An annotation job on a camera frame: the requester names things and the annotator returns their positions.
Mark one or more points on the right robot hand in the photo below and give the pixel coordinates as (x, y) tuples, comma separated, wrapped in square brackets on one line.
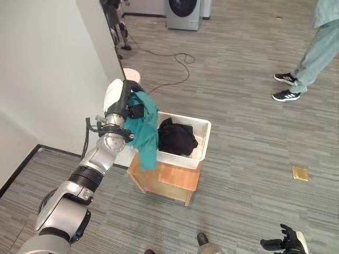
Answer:
[(288, 239)]

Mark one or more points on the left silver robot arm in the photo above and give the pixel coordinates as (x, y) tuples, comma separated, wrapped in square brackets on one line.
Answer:
[(76, 182)]

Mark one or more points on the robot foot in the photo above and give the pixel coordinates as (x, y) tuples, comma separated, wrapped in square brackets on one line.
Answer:
[(206, 243)]

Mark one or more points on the white plastic laundry basket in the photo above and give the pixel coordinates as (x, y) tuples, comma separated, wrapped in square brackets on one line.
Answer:
[(185, 137)]

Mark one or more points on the white round stool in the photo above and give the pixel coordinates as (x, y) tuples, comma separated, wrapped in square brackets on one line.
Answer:
[(132, 74)]

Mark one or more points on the black garment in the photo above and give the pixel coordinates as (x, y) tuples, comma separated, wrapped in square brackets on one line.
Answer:
[(177, 140)]

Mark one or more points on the wooden stool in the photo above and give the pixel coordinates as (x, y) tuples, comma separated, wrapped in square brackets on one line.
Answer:
[(169, 180)]

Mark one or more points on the brass floor outlet plate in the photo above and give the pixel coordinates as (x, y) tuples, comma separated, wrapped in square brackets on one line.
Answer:
[(300, 173)]

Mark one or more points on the person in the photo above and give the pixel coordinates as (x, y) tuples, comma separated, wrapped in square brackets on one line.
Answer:
[(310, 50)]

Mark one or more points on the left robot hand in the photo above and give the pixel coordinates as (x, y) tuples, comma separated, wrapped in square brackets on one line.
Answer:
[(116, 95)]

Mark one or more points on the teal green garment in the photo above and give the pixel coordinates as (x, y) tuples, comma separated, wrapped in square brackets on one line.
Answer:
[(145, 132)]

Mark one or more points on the silver washing machine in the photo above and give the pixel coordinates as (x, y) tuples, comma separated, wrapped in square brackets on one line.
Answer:
[(183, 13)]

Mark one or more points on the white appliance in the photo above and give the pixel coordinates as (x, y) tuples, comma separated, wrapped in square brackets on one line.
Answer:
[(206, 9)]

